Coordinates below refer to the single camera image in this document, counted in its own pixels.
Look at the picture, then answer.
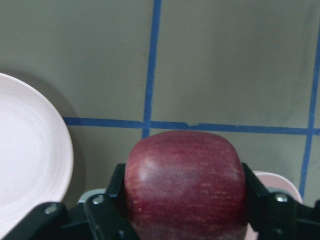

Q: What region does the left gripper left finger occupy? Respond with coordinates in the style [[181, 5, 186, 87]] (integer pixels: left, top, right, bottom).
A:
[[4, 163, 138, 240]]

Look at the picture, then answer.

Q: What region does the red apple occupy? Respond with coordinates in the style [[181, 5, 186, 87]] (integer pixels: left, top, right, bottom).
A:
[[124, 130, 248, 240]]

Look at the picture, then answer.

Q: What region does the pink plate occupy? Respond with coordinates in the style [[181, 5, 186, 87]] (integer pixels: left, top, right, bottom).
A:
[[0, 74, 74, 236]]

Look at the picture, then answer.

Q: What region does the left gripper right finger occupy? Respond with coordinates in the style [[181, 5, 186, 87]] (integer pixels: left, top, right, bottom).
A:
[[242, 163, 320, 240]]

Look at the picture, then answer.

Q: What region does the pink bowl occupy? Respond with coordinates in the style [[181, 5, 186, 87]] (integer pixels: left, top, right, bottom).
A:
[[245, 170, 302, 240]]

